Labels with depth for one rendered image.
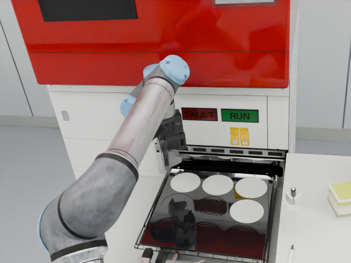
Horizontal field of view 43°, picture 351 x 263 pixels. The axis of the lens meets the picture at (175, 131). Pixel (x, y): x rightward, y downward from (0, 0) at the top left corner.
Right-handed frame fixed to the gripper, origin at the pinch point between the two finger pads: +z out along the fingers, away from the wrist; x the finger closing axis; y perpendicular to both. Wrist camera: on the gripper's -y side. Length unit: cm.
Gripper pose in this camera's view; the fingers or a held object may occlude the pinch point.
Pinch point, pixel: (165, 169)
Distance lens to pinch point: 143.1
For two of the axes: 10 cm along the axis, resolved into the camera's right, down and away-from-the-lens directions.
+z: 1.2, 8.3, 5.4
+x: -2.4, -5.0, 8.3
